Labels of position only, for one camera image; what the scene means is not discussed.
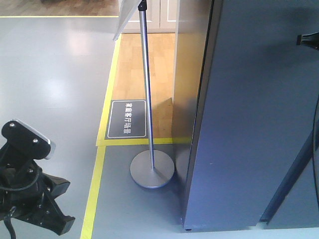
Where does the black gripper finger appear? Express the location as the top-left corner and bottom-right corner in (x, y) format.
(296, 32), (319, 50)

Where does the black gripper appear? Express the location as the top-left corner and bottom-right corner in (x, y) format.
(0, 162), (75, 236)

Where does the fridge door with white liner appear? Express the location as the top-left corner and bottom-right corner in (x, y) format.
(172, 0), (319, 232)

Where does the yellow floor tape line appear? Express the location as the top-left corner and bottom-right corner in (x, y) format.
(0, 16), (186, 239)

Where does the silver sign stand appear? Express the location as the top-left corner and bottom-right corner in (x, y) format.
(113, 0), (174, 189)

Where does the dark floor label sign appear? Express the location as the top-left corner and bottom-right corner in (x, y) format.
(106, 100), (147, 139)

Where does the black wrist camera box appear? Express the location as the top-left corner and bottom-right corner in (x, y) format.
(1, 119), (56, 160)

